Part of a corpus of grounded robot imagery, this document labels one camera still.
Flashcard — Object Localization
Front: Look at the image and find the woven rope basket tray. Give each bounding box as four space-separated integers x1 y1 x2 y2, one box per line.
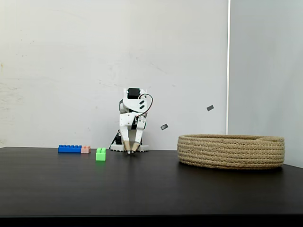
177 134 285 170

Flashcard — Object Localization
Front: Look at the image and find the green lego block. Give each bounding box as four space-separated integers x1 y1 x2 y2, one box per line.
95 147 107 162

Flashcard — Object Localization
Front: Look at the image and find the red black wrist cable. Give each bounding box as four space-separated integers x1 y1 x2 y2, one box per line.
136 94 153 118

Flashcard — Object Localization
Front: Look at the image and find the long blue lego block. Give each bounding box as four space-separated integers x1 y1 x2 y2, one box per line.
58 144 82 154

